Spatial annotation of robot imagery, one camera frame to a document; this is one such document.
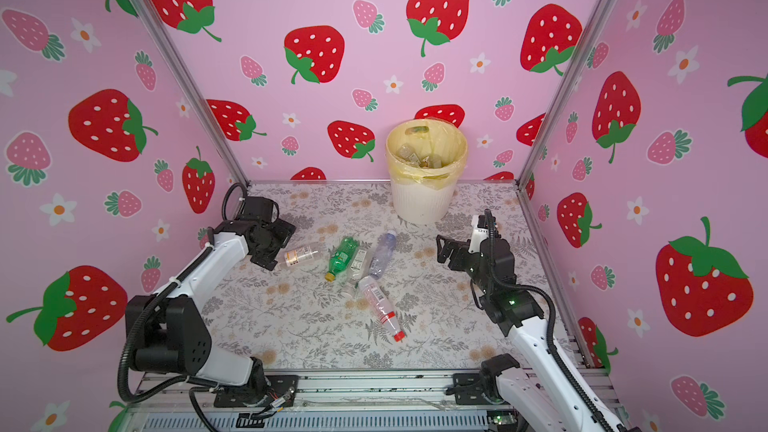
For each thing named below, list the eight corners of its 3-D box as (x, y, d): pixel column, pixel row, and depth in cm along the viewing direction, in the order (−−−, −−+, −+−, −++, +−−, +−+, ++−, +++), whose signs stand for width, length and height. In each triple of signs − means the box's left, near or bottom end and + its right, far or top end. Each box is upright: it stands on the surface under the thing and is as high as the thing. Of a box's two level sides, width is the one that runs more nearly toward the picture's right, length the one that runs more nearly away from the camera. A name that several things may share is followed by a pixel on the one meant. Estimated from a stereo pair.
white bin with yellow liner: (387, 232, 108) (385, 173, 85) (388, 180, 126) (387, 119, 103) (458, 232, 108) (475, 173, 85) (449, 180, 126) (461, 119, 103)
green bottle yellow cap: (325, 281, 96) (322, 272, 91) (345, 242, 105) (343, 232, 101) (343, 286, 94) (341, 278, 90) (362, 247, 104) (361, 237, 100)
